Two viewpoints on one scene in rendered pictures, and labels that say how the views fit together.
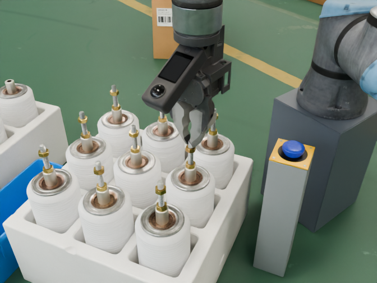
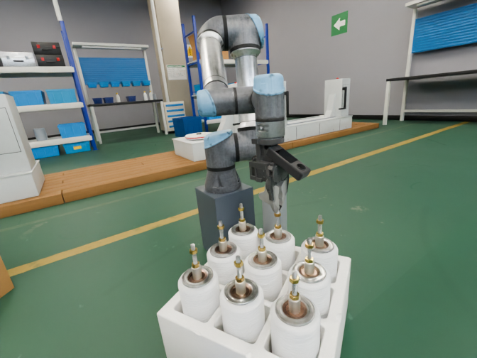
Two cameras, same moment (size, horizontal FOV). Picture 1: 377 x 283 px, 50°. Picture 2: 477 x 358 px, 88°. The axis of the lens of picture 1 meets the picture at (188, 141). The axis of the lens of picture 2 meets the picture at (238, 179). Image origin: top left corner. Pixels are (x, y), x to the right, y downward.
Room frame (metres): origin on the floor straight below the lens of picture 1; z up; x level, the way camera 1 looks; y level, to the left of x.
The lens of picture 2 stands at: (0.63, 0.64, 0.65)
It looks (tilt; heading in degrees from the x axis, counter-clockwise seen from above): 18 degrees down; 276
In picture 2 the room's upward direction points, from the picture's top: 5 degrees counter-clockwise
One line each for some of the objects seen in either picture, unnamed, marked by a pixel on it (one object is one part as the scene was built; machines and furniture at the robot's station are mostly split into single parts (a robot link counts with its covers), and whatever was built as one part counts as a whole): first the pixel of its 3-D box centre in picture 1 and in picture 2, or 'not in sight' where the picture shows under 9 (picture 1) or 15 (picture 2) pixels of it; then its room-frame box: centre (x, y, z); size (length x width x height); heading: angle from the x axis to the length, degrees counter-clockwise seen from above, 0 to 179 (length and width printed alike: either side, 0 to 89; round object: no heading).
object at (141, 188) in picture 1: (139, 195); (264, 288); (0.64, 0.10, 0.16); 0.10 x 0.10 x 0.18
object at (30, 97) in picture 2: not in sight; (29, 99); (4.18, -3.13, 0.90); 0.50 x 0.38 x 0.21; 127
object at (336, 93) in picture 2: not in sight; (304, 107); (-0.02, -3.09, 0.45); 1.51 x 0.57 x 0.74; 38
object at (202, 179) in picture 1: (190, 178); (277, 236); (0.59, 0.00, 0.25); 0.08 x 0.08 x 0.01
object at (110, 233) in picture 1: (110, 233); (308, 302); (0.53, 0.15, 0.16); 0.10 x 0.10 x 0.18
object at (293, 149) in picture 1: (293, 150); not in sight; (0.59, -0.19, 0.32); 0.04 x 0.04 x 0.02
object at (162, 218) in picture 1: (162, 214); (319, 240); (0.48, 0.04, 0.26); 0.02 x 0.02 x 0.03
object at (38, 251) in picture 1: (142, 217); (265, 309); (0.64, 0.10, 0.09); 0.39 x 0.39 x 0.18; 66
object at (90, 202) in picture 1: (104, 200); (309, 271); (0.53, 0.15, 0.25); 0.08 x 0.08 x 0.01
